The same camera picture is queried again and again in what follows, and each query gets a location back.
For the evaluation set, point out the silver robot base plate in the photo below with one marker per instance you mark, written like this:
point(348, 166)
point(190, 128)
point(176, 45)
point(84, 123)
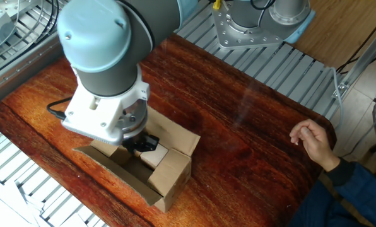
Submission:
point(238, 36)

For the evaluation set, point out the aluminium frame post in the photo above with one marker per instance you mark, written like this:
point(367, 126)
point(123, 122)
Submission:
point(364, 56)

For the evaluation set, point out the grey metal side rail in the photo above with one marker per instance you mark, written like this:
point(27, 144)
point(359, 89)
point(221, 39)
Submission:
point(11, 79)

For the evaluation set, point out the brown labelled cardboard box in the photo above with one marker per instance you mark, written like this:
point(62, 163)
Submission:
point(169, 179)

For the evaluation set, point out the pale wooden block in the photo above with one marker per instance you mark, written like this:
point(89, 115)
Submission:
point(155, 157)

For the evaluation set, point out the white paper sheet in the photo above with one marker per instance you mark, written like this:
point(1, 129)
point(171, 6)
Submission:
point(2, 211)

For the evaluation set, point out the forearm in blue sleeve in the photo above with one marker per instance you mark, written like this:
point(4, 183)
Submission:
point(364, 186)

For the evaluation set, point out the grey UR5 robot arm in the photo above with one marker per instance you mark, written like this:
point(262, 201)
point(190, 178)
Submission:
point(93, 41)

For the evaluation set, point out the glossy red-brown wooden board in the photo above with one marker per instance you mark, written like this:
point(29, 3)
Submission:
point(222, 142)

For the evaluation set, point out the yellow tag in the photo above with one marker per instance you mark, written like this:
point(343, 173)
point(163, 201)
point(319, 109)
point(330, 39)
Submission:
point(217, 4)

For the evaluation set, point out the person's bare hand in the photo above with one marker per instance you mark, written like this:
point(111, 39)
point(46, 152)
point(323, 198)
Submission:
point(314, 142)

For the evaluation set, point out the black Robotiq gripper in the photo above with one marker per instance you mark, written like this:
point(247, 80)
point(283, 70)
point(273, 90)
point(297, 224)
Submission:
point(132, 143)

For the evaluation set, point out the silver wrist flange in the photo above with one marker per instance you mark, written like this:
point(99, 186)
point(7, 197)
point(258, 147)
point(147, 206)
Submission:
point(134, 121)

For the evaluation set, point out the blue clothed person's body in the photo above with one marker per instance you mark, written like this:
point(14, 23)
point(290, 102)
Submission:
point(317, 211)

